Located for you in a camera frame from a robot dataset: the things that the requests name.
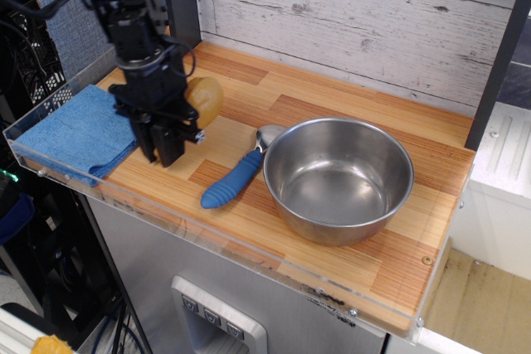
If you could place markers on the white side counter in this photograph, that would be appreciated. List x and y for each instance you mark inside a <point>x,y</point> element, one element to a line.
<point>492,220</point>

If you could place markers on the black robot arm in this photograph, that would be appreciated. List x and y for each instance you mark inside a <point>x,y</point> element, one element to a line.
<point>134,27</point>

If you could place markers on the blue folded cloth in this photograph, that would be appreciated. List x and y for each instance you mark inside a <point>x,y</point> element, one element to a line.
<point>84,139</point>

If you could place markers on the stainless steel bowl pan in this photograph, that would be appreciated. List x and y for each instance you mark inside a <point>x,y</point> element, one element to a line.
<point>337,181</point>

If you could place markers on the yellow toy chicken leg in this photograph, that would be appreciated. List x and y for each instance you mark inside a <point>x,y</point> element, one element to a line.
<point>205,95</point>

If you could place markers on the clear acrylic table guard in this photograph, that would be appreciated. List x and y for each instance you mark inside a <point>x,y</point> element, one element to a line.
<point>381,283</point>

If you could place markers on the dark grey right post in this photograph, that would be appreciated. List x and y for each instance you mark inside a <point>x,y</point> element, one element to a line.
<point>507,47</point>

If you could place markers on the black plastic crate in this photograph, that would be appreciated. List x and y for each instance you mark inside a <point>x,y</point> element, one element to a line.
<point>30,66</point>

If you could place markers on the blue handled metal spoon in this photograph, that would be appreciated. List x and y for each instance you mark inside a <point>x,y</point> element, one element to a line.
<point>226,189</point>

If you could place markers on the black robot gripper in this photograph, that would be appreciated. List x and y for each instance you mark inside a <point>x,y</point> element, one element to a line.
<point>153,94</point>

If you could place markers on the silver appliance cabinet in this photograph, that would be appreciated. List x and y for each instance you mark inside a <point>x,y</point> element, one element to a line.
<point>147,258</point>

